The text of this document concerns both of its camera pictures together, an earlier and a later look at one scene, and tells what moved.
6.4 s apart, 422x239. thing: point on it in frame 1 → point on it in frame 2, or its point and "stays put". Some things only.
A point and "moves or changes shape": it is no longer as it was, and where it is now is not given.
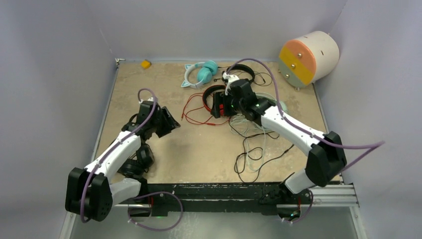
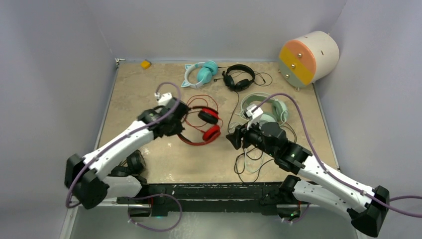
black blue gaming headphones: x=132 y=168 moves or changes shape
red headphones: x=205 y=95 → x=210 y=134
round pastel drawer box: x=310 y=58 stays put
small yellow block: x=146 y=64 stays put
